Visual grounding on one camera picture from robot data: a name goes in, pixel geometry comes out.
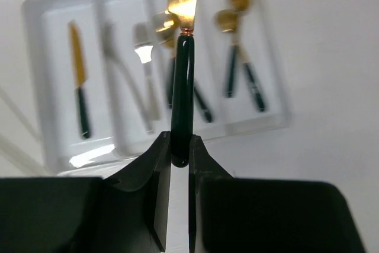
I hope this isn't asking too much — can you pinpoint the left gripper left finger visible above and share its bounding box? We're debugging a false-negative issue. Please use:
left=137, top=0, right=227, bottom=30
left=1, top=132, right=171, bottom=252

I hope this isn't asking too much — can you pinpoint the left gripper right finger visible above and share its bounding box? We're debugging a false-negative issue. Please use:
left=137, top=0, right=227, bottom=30
left=189, top=136, right=365, bottom=252

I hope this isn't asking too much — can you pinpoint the gold knife green handle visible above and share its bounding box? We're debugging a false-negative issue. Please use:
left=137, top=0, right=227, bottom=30
left=68, top=21, right=91, bottom=139
left=168, top=0, right=197, bottom=168

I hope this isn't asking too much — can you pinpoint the silver fork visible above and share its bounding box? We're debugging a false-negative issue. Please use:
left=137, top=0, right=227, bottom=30
left=133, top=23, right=160, bottom=121
left=101, top=22, right=154, bottom=134

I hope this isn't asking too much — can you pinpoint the gold fork green handle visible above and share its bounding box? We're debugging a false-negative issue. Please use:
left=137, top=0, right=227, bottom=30
left=156, top=28, right=214, bottom=123

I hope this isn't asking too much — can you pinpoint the gold spoon green handle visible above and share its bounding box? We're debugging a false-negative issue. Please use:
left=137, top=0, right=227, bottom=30
left=216, top=9, right=239, bottom=98
left=226, top=0, right=267, bottom=112

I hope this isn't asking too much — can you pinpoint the white chopstick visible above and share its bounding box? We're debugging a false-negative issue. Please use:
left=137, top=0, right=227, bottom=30
left=1, top=88, right=47, bottom=176
left=1, top=135, right=46, bottom=176

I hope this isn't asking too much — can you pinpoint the white divided cutlery tray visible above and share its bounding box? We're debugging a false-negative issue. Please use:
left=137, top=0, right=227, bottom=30
left=22, top=0, right=289, bottom=174

